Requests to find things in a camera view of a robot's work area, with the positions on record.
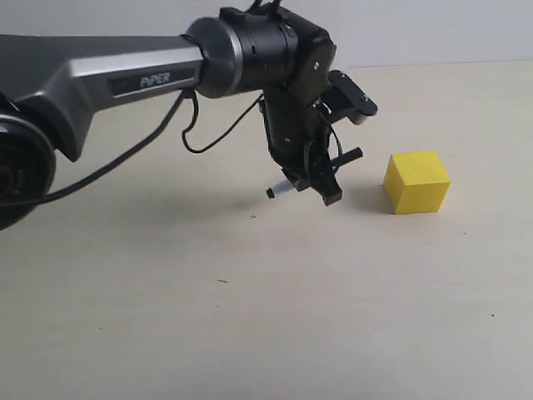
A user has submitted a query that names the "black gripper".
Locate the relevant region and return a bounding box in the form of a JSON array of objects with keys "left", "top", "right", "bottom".
[{"left": 262, "top": 87, "right": 343, "bottom": 207}]

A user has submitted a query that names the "black and white marker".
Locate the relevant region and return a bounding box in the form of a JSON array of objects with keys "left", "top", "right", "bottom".
[{"left": 266, "top": 147, "right": 363, "bottom": 199}]

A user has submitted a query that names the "yellow foam cube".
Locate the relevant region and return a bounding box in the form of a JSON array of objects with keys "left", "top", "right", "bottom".
[{"left": 383, "top": 151, "right": 451, "bottom": 215}]

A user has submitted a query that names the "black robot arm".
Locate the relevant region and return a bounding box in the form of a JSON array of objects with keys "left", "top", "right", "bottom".
[{"left": 1, "top": 1, "right": 341, "bottom": 228}]

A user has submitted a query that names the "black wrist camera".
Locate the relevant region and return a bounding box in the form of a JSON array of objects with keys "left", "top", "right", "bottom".
[{"left": 320, "top": 70, "right": 378, "bottom": 125}]

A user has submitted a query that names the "black cable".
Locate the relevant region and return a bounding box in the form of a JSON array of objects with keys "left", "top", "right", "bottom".
[{"left": 0, "top": 89, "right": 267, "bottom": 209}]

